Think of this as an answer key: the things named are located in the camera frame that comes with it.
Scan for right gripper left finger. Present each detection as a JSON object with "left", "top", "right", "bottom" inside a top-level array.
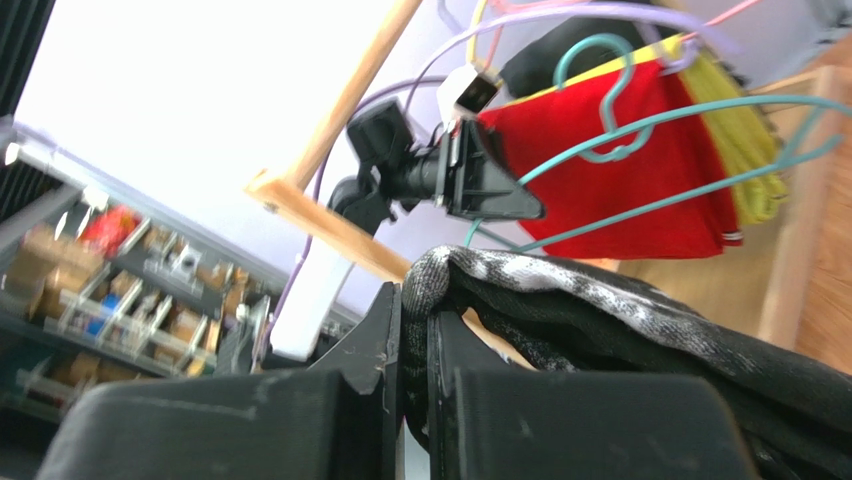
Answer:
[{"left": 37, "top": 283, "right": 402, "bottom": 479}]

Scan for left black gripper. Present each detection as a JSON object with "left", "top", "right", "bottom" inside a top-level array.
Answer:
[{"left": 399, "top": 120, "right": 546, "bottom": 221}]

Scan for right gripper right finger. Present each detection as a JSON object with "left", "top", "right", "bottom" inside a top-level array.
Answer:
[{"left": 427, "top": 312, "right": 758, "bottom": 479}]

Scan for teal plastic hanger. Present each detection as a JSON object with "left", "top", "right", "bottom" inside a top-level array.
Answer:
[{"left": 481, "top": 33, "right": 850, "bottom": 260}]

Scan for red trousers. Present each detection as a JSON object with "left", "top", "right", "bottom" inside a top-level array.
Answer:
[{"left": 480, "top": 88, "right": 743, "bottom": 260}]

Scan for lavender plastic hanger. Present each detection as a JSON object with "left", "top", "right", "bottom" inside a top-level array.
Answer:
[{"left": 403, "top": 0, "right": 741, "bottom": 121}]

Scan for black white patterned trousers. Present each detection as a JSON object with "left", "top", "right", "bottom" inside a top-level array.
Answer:
[{"left": 400, "top": 245, "right": 851, "bottom": 479}]

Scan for yellow plastic hanger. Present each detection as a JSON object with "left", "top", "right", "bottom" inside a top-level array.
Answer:
[{"left": 465, "top": 0, "right": 501, "bottom": 78}]

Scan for pink plastic hanger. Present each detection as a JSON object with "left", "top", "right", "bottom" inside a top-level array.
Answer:
[{"left": 468, "top": 1, "right": 758, "bottom": 58}]

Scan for yellow-green trousers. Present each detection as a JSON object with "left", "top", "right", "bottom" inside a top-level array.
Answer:
[{"left": 505, "top": 34, "right": 789, "bottom": 226}]

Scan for storage shelf with boxes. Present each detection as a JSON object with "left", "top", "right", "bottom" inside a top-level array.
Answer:
[{"left": 1, "top": 116, "right": 283, "bottom": 423}]

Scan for wooden clothes rack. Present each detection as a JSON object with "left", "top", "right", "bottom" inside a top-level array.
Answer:
[{"left": 244, "top": 1, "right": 851, "bottom": 370}]

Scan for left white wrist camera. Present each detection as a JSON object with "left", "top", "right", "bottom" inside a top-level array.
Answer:
[{"left": 436, "top": 63, "right": 500, "bottom": 125}]

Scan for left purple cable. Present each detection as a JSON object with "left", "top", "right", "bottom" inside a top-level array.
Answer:
[{"left": 266, "top": 75, "right": 449, "bottom": 334}]

